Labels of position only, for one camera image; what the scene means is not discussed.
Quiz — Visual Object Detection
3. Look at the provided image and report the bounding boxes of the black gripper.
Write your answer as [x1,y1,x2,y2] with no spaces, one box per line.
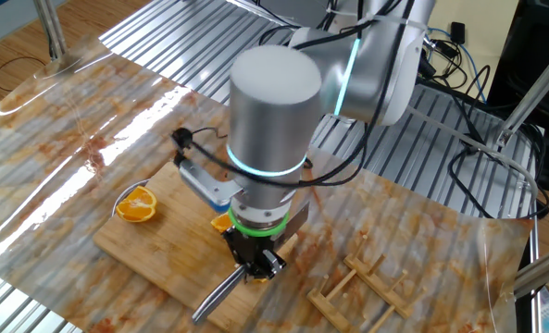
[221,226,290,280]

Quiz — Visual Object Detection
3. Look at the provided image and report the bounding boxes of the steel cleaver knife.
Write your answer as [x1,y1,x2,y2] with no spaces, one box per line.
[191,201,311,324]

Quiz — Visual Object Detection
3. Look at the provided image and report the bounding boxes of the bamboo cutting board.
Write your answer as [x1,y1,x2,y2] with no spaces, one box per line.
[92,161,299,333]

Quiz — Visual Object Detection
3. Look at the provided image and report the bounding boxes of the wooden peg rack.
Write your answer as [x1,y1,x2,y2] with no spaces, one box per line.
[306,234,429,333]

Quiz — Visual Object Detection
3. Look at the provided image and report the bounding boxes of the marble pattern plastic mat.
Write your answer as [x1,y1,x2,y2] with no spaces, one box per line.
[0,35,534,333]

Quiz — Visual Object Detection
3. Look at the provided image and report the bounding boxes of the clear plastic tube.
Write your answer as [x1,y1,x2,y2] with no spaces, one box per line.
[406,105,540,204]

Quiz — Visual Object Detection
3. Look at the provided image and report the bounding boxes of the black power adapter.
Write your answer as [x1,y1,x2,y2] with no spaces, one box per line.
[449,21,468,46]

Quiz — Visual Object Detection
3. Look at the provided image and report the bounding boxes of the black equipment case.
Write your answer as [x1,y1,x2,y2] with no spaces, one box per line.
[486,0,549,193]

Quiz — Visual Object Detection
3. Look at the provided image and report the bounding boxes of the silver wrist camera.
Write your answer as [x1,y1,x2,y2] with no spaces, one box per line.
[179,157,246,213]

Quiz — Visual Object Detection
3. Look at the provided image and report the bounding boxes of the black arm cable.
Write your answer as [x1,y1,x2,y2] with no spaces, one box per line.
[170,0,417,189]

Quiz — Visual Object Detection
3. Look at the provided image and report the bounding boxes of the black looped cable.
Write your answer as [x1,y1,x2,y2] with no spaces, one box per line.
[446,64,549,221]

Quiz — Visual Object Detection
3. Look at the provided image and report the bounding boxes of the tangled black cables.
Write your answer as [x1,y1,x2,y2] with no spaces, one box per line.
[257,23,299,47]

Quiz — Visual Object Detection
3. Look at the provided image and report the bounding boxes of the black camera clamp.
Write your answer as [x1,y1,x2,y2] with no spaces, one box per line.
[417,36,440,80]

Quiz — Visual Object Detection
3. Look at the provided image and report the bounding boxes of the thin aluminium frame post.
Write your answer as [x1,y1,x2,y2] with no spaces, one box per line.
[528,203,542,333]

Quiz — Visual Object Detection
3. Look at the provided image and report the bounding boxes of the black floor cable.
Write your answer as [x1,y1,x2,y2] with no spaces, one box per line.
[0,55,48,119]

